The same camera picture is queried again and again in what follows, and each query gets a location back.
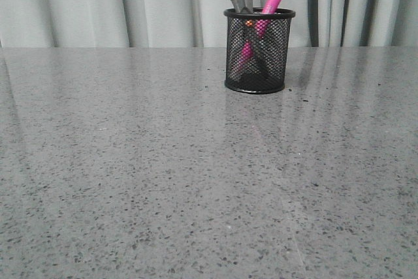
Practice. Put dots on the grey orange scissors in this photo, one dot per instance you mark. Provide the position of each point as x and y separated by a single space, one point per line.
245 60

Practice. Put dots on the black mesh pen cup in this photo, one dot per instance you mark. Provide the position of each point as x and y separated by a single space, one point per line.
275 29

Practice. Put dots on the grey curtain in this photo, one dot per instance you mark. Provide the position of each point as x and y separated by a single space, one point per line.
188 23

